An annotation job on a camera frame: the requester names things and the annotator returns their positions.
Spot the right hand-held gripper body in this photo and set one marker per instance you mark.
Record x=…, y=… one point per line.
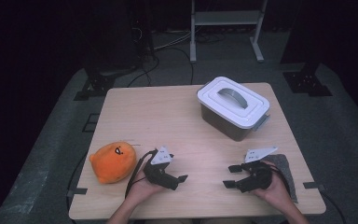
x=258, y=177

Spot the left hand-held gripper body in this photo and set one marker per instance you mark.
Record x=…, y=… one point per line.
x=160, y=157

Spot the grey fluffy cloth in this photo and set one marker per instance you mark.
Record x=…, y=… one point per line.
x=284, y=163

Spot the clear grey storage box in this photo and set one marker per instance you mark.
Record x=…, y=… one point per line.
x=223, y=124

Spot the orange plush toy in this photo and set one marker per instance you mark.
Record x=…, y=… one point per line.
x=112, y=165

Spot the person's right hand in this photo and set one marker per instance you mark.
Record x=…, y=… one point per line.
x=276, y=193

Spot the person's left hand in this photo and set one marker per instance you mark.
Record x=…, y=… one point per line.
x=140, y=191

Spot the black tape strip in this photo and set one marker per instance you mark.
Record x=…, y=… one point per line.
x=312, y=185
x=79, y=191

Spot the black stand base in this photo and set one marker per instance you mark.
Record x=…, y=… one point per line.
x=306, y=82
x=98, y=85

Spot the white metal stand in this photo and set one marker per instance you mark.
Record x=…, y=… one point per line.
x=227, y=17

